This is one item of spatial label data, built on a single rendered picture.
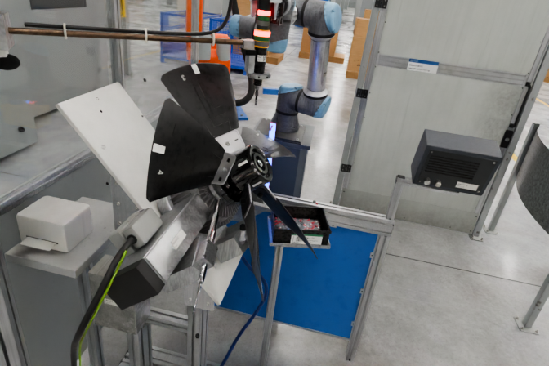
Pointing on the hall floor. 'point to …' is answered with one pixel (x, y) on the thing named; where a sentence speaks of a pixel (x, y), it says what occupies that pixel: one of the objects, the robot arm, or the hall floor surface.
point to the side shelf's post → (91, 323)
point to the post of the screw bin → (270, 304)
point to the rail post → (367, 296)
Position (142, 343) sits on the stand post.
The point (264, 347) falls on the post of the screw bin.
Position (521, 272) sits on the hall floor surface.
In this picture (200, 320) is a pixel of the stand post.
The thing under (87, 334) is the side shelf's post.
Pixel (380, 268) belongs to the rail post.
